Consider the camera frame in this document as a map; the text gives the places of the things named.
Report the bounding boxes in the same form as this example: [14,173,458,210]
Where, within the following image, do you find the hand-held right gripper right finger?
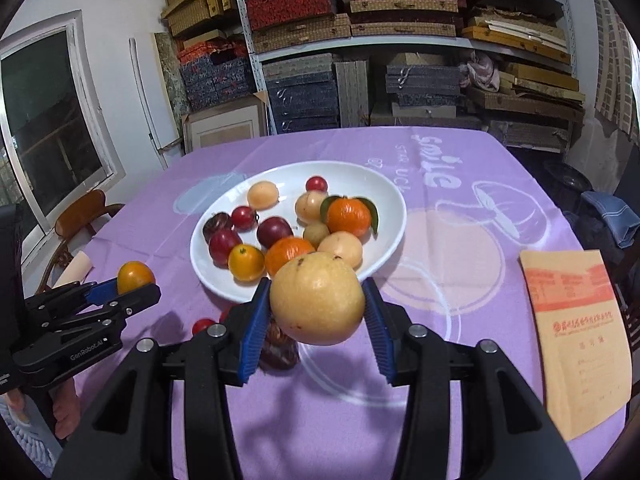
[362,277,581,480]

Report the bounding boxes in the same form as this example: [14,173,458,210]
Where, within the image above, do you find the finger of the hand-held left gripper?
[25,280,120,318]
[47,284,162,333]

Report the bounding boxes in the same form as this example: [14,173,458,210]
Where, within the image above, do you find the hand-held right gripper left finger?
[52,277,273,480]

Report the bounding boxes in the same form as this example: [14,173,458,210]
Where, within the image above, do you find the large yellow pear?
[270,253,366,346]

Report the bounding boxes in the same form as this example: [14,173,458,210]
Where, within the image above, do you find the plain orange mandarin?
[264,236,317,278]

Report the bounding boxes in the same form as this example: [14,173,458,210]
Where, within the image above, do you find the striped pepino melon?
[317,232,364,268]

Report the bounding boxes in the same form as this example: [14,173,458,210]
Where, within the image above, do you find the dark red plum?
[208,229,243,267]
[256,216,295,249]

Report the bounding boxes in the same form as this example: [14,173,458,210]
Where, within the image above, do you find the dark brown mangosteen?
[202,212,232,243]

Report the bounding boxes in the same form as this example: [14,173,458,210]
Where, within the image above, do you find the small tan longan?
[303,222,331,249]

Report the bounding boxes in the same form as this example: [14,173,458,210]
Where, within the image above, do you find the orange mandarin with leaves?
[320,195,381,238]

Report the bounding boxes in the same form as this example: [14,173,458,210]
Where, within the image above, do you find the white oval plate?
[190,160,407,304]

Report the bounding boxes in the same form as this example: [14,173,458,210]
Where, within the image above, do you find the person's left hand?
[0,377,83,440]

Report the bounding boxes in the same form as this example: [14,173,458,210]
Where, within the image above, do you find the dark purple passionfruit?
[259,320,301,371]

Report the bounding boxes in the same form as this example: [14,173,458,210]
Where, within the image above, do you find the rolled beige paper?
[52,252,93,288]

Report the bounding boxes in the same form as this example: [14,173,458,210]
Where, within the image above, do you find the purple printed tablecloth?
[30,127,636,480]

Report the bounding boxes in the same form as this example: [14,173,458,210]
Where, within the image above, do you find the brown wooden chair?
[35,189,126,293]

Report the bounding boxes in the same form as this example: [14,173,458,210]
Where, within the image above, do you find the white-framed window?
[0,10,126,221]

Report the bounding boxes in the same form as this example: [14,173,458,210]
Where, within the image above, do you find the tan exercise notebook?
[518,249,633,443]

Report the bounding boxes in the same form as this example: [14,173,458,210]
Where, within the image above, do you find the leaning white board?
[129,36,176,171]

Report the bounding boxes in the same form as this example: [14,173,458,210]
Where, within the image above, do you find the marbled grey-green panel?
[152,31,193,126]

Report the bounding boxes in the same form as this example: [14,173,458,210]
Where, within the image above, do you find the stack of blue floral boxes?
[179,57,257,111]

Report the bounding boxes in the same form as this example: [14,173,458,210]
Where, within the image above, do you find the grey upright boxes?
[334,60,372,128]

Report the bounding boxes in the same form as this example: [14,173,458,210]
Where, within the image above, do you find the stack of dark blue boxes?
[262,55,341,136]

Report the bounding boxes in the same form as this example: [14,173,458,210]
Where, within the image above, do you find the black round stool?
[542,160,593,193]

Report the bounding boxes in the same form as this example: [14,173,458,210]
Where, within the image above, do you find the weathered wooden crate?
[487,119,576,153]

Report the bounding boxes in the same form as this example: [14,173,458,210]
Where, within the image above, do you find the stack of dark grey boxes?
[385,64,468,108]

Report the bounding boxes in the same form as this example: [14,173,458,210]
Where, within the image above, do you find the orange patterned boxes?
[177,42,249,66]

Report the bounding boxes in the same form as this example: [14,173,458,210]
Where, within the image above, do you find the blue folded cloth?
[580,191,640,250]

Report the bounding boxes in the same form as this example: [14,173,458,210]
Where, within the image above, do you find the white metal shelf rack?
[229,0,588,136]

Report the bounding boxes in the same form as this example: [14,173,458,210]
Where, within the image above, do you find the pink crumpled cloth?
[462,51,501,92]

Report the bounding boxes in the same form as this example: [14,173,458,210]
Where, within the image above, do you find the pile of yellow flat boxes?
[460,7,587,126]

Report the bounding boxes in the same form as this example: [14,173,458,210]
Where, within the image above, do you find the stack of small woven boxes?
[161,0,238,38]

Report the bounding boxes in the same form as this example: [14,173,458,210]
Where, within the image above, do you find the pile of tan woven boxes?
[237,0,563,56]

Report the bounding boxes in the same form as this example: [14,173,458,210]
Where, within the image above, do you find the large red patterned box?
[246,0,337,31]

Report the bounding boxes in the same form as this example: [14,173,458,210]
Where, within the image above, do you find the brick-pattern curtain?
[592,0,640,136]

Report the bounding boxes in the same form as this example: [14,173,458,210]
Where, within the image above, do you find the leaning picture frame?
[181,91,268,153]

